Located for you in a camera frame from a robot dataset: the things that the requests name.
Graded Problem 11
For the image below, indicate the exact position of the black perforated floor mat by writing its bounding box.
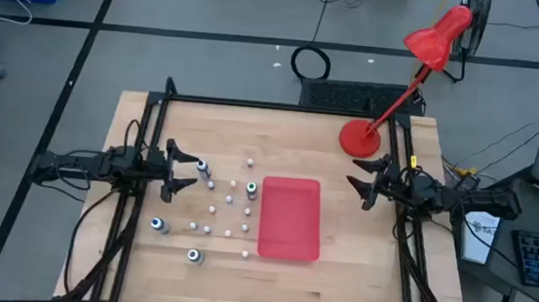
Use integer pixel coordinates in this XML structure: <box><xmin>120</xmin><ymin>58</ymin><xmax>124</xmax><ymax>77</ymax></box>
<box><xmin>297</xmin><ymin>75</ymin><xmax>429</xmax><ymax>119</ymax></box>

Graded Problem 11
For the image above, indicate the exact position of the black aluminium table frame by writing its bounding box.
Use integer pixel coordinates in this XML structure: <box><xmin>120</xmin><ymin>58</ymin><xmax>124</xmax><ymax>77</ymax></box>
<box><xmin>51</xmin><ymin>67</ymin><xmax>489</xmax><ymax>302</ymax></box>

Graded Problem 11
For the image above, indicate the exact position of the red desk lamp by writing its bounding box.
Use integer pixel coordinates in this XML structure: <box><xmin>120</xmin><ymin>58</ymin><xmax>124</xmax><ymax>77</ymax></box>
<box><xmin>336</xmin><ymin>0</ymin><xmax>475</xmax><ymax>168</ymax></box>

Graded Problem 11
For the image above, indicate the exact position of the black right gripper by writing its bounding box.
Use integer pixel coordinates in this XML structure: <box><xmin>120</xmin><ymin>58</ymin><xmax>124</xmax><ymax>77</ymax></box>
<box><xmin>343</xmin><ymin>151</ymin><xmax>417</xmax><ymax>215</ymax></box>

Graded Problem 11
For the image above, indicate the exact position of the large purple-capped dye bottle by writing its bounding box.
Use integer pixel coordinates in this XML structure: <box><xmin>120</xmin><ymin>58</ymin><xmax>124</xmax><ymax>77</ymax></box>
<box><xmin>185</xmin><ymin>247</ymin><xmax>206</xmax><ymax>267</ymax></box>

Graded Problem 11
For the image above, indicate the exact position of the black desk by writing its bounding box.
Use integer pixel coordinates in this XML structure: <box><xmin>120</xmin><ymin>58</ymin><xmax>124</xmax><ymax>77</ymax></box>
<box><xmin>451</xmin><ymin>160</ymin><xmax>539</xmax><ymax>302</ymax></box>

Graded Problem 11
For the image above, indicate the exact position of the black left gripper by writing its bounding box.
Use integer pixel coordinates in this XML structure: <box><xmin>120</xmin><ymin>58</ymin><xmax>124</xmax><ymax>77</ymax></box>
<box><xmin>144</xmin><ymin>135</ymin><xmax>203</xmax><ymax>207</ymax></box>

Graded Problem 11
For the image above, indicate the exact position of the black coiled cable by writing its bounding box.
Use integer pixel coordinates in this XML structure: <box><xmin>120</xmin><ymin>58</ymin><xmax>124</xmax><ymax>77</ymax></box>
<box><xmin>289</xmin><ymin>0</ymin><xmax>337</xmax><ymax>83</ymax></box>

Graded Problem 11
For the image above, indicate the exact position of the white printed box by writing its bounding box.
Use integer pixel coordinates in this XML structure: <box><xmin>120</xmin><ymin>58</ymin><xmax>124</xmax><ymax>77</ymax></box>
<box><xmin>458</xmin><ymin>209</ymin><xmax>503</xmax><ymax>267</ymax></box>

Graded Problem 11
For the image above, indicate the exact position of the large blue-capped dye bottle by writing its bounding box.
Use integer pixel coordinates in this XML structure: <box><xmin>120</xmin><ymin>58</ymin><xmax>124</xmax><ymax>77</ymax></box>
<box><xmin>150</xmin><ymin>216</ymin><xmax>172</xmax><ymax>236</ymax></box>

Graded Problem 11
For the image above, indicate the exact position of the red translucent plastic bin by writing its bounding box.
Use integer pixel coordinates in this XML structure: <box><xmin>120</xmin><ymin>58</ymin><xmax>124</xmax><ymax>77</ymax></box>
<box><xmin>255</xmin><ymin>174</ymin><xmax>327</xmax><ymax>264</ymax></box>

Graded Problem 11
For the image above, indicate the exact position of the black floor fan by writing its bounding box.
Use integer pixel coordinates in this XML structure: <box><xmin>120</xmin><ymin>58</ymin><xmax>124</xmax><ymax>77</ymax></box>
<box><xmin>439</xmin><ymin>0</ymin><xmax>494</xmax><ymax>87</ymax></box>

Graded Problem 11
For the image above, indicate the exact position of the large green-capped dye bottle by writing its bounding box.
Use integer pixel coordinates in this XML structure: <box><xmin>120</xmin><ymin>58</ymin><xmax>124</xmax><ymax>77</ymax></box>
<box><xmin>244</xmin><ymin>180</ymin><xmax>260</xmax><ymax>202</ymax></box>

